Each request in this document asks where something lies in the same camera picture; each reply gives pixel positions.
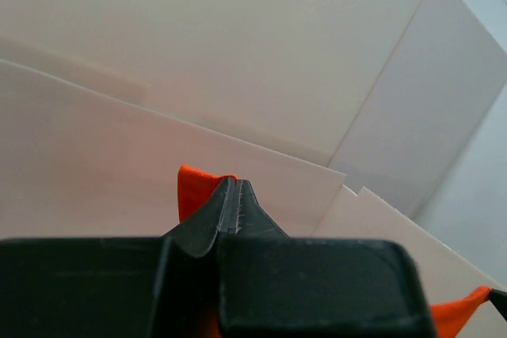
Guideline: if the orange t shirt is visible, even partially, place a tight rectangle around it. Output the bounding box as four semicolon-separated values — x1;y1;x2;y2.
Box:
177;165;492;337

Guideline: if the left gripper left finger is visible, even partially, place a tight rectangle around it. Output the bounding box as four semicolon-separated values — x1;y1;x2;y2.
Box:
160;177;237;257

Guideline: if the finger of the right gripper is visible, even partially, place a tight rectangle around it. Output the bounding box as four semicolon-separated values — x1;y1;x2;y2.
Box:
488;289;507;310

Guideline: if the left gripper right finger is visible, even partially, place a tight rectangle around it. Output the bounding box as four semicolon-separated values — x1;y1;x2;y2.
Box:
227;180;288;238

